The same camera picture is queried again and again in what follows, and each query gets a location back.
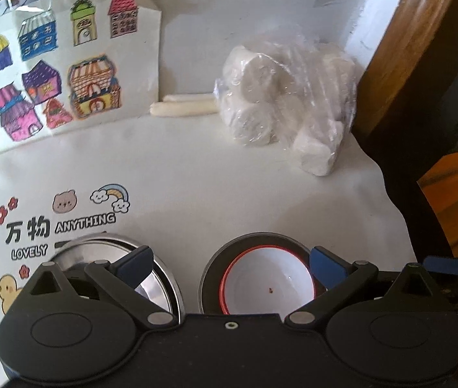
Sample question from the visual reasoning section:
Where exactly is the wide-rimmed steel basin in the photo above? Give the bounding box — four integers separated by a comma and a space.
49, 232, 181, 325

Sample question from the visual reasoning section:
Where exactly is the wooden furniture frame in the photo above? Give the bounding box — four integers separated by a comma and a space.
352, 0, 458, 140

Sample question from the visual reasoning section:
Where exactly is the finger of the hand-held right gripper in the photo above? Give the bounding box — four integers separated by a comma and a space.
423, 255, 458, 292

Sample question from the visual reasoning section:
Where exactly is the stainless steel bowl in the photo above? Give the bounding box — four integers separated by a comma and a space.
197, 232, 327, 316

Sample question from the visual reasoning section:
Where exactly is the white candle stick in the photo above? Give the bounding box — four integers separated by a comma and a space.
162, 93, 216, 104
150, 101, 220, 117

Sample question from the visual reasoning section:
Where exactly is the clear bag of white rolls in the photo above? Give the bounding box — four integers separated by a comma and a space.
214, 27, 358, 177

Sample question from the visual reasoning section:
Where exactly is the white printed cartoon sheet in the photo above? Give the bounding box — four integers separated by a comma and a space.
0, 115, 418, 320

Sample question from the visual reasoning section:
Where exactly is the paper with coloured house drawings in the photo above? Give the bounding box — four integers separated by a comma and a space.
0, 0, 163, 167

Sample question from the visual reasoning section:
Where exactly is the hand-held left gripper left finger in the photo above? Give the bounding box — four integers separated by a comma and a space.
22, 246, 175, 326

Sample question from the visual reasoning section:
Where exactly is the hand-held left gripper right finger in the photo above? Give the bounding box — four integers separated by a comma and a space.
285, 246, 442, 326

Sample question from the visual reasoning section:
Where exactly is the white bowl with red rim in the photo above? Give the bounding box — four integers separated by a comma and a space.
220, 248, 317, 316

